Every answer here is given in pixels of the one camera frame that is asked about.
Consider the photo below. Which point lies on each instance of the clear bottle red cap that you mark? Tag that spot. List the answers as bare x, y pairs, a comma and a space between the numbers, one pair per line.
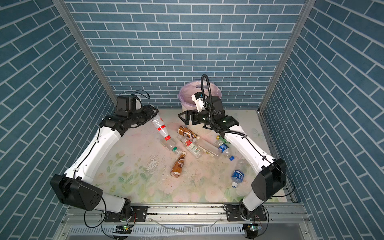
159, 124

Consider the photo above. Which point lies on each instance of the clear bottle red white label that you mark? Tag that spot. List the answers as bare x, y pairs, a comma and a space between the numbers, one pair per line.
191, 147

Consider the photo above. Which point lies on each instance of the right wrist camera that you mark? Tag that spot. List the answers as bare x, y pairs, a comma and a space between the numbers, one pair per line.
199, 99

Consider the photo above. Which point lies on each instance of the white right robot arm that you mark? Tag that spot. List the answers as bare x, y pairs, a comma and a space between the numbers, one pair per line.
271, 173

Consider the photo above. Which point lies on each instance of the clear bottle blue cap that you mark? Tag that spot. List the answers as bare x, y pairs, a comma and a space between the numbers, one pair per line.
224, 149

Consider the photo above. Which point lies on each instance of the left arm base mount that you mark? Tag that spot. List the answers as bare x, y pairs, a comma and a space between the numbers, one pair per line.
132, 214

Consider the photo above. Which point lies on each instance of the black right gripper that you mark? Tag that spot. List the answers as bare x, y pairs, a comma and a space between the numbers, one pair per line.
189, 113

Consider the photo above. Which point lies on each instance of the water bottle blue label white cap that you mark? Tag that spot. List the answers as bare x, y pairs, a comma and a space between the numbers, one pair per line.
239, 173

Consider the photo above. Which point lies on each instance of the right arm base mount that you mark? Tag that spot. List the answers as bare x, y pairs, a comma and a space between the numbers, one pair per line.
246, 213

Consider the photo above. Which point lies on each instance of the brown drink bottle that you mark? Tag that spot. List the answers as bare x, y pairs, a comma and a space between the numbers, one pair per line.
189, 134
178, 166

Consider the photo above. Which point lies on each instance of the white bin with pink liner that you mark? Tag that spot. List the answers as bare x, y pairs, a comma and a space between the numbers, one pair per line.
205, 88

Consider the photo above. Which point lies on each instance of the aluminium front rail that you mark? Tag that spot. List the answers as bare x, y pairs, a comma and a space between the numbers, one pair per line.
204, 214

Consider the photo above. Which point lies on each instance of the frosted clear tall bottle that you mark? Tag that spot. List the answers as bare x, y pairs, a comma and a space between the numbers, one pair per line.
208, 148

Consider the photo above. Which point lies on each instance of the clear bottle green cap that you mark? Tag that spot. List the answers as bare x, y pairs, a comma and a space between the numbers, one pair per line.
171, 146

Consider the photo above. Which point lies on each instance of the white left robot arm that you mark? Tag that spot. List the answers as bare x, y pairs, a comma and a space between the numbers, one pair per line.
74, 187

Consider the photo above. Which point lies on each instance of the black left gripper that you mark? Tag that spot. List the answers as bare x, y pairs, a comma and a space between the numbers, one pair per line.
148, 112

